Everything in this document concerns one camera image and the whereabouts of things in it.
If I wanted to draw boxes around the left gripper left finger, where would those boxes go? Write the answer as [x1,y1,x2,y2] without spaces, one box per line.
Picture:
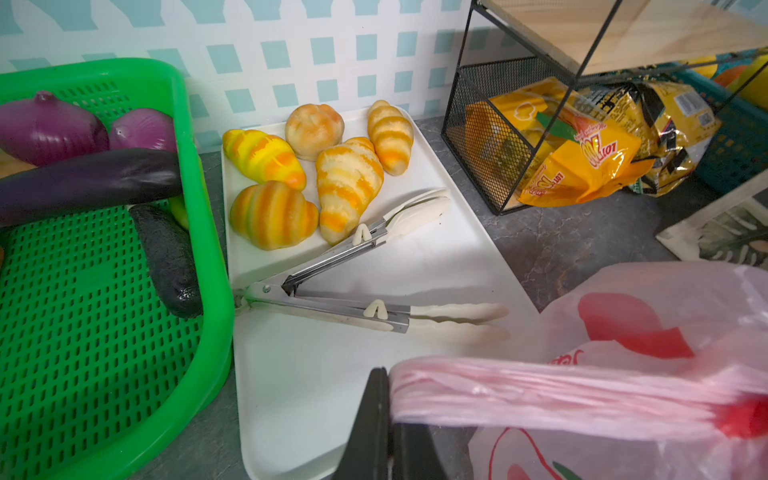
[332,367,390,480]

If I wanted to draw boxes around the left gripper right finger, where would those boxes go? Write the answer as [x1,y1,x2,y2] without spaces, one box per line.
[392,423,448,480]

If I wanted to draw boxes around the pink plastic grocery bag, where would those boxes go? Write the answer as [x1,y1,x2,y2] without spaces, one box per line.
[390,261,767,479]

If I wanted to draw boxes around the canvas tote bag leaf print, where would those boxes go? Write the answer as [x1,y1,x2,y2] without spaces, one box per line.
[656,172,767,270]

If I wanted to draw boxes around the white bread tray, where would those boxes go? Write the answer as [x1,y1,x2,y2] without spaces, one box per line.
[234,134,543,479]

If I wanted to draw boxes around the metal tongs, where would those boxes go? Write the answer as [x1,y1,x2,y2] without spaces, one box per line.
[234,189,509,345]

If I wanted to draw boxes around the bread roll front left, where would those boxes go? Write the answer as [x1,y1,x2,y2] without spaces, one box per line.
[229,181,319,251]

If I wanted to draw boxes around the green plastic basket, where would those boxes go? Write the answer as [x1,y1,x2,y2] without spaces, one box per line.
[1,58,234,479]

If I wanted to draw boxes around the striped bread roll middle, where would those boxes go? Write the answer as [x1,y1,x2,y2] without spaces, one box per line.
[315,137,384,245]

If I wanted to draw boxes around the striped bread roll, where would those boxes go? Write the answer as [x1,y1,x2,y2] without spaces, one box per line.
[315,137,384,245]
[222,129,307,191]

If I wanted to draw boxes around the striped bread roll left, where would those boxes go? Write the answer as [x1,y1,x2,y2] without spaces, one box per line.
[222,129,307,191]

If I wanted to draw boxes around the long bread roll right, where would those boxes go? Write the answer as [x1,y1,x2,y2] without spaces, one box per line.
[367,100,414,176]

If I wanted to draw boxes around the round bread roll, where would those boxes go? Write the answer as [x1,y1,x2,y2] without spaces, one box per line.
[285,104,345,161]

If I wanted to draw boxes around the orange yellow candy bag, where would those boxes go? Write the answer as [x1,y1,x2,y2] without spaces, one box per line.
[465,77,653,207]

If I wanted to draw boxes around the purple eggplant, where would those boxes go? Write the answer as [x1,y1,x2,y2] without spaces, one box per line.
[1,149,182,228]

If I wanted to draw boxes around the purple onion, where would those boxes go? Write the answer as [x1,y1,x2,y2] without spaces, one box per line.
[109,108,177,153]
[1,91,109,167]

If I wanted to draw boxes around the yellow noodle snack packet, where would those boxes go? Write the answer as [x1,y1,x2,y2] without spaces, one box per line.
[579,80,722,197]

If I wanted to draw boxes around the teal plastic basket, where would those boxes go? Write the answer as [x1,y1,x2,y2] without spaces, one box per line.
[672,55,767,195]

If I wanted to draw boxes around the black wire shelf rack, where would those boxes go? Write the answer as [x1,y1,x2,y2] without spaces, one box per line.
[442,1,767,215]

